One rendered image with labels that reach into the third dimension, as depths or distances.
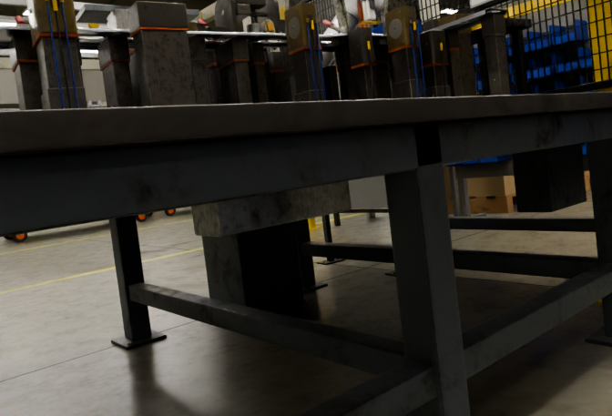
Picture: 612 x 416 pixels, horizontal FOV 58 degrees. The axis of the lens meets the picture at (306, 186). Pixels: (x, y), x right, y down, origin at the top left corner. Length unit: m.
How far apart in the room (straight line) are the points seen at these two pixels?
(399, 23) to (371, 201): 2.80
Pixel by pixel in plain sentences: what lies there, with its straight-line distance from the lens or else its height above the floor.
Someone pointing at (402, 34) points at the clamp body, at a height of 0.96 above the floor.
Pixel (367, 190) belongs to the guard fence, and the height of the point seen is 0.32.
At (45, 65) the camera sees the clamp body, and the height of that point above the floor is 0.88.
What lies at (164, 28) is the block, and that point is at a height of 0.97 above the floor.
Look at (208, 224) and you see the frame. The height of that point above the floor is 0.52.
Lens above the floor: 0.62
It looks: 3 degrees down
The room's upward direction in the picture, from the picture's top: 7 degrees counter-clockwise
